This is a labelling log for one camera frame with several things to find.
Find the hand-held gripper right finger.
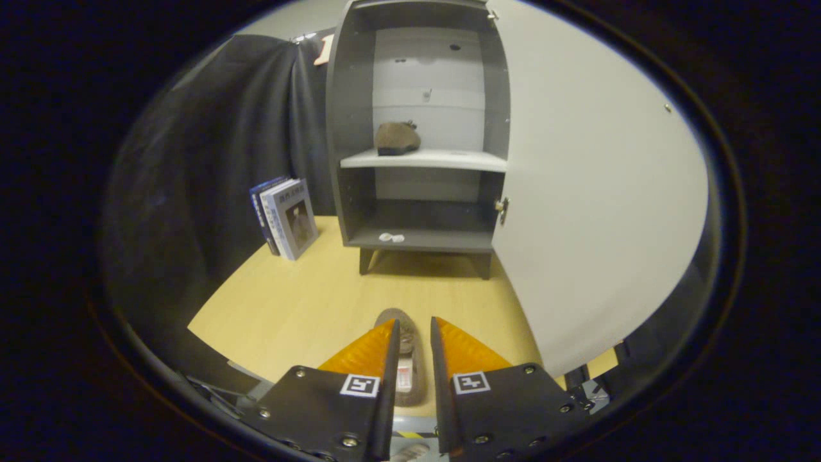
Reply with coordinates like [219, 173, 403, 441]
[430, 316, 592, 461]

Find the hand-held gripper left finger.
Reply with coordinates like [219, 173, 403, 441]
[253, 320, 401, 462]

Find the brown fuzzy shoe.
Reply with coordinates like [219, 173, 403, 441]
[374, 308, 429, 407]
[375, 120, 422, 157]

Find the white shoe cabinet door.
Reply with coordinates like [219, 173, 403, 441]
[491, 0, 709, 379]

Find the white book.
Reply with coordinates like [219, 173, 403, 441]
[260, 180, 303, 257]

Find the blue book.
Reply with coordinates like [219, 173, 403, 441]
[249, 176, 289, 256]

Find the black backdrop cloth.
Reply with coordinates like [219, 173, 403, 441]
[106, 33, 337, 386]

